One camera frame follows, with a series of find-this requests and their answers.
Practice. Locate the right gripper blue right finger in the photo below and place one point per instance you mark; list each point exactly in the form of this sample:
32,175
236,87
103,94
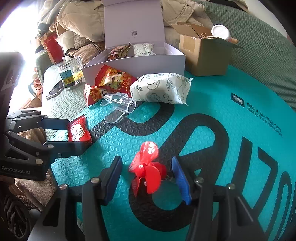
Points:
236,220

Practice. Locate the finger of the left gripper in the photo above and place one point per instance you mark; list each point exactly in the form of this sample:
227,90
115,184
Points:
49,149
46,121

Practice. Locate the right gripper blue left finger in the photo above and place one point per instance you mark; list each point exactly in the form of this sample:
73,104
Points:
74,213

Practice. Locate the red ketchup sachet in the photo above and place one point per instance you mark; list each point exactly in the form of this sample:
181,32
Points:
78,131

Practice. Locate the red plastic propeller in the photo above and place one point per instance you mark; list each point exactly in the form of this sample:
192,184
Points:
146,169

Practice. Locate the red fortune-god snack pack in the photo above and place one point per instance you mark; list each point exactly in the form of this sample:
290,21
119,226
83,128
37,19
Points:
93,94
114,80

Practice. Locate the brown gold snack pack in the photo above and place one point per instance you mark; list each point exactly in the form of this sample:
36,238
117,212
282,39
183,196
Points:
119,52

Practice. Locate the white bread-print snack pack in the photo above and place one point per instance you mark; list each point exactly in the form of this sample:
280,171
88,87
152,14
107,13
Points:
170,88
143,49

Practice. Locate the smartphone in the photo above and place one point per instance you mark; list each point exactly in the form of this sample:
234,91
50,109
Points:
56,90

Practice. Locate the clear plastic jar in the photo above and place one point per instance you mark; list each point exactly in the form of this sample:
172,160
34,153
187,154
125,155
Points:
71,73

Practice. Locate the red paper bag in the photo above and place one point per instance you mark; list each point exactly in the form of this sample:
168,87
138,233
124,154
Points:
54,50

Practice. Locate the teal foam mat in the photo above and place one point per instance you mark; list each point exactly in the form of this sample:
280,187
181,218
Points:
164,216

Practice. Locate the brown striped pillow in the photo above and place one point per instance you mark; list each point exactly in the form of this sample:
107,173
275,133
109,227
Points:
85,49

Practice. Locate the beige puffer jacket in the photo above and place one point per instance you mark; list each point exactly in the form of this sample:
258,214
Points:
86,18

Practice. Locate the lavender open gift box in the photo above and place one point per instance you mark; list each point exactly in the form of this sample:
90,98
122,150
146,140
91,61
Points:
135,41

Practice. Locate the small brown cardboard box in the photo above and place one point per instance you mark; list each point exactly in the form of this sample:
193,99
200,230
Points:
205,55

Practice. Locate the green sofa cover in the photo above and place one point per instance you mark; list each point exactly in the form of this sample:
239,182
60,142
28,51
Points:
254,46

